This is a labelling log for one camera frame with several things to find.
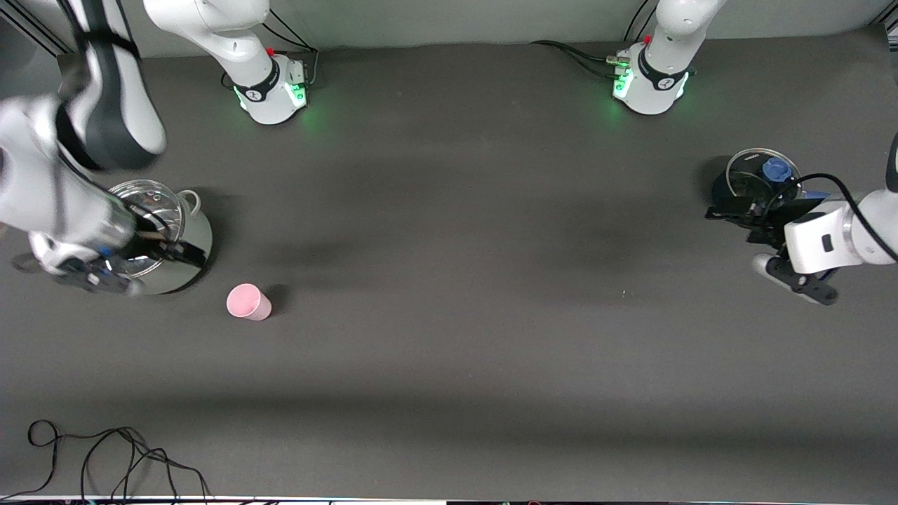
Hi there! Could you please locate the pink plastic cup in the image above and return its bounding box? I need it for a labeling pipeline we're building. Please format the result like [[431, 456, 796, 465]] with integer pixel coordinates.
[[226, 283, 273, 322]]

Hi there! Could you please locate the grey-white stock pot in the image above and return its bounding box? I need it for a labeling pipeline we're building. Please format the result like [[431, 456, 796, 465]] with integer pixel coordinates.
[[105, 181, 213, 295]]

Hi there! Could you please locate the dark blue saucepan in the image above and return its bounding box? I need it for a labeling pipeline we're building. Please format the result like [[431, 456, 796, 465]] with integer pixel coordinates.
[[711, 149, 829, 227]]

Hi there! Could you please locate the glass lid with grey knob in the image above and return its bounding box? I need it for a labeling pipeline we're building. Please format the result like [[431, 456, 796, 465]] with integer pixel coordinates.
[[109, 180, 185, 278]]

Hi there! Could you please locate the glass lid with blue knob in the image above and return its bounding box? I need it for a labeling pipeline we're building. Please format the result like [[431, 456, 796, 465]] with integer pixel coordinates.
[[726, 147, 801, 206]]

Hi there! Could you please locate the dark grey table mat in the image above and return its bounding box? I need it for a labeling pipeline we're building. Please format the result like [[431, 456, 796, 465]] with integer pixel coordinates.
[[0, 28, 898, 500]]

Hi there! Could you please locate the thin black loose cable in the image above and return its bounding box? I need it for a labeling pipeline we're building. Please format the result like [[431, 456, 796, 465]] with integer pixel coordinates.
[[0, 419, 211, 501]]

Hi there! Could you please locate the black arm base cable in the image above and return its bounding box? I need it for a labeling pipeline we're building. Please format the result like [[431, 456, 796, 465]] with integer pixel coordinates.
[[530, 40, 626, 79], [265, 4, 321, 90]]

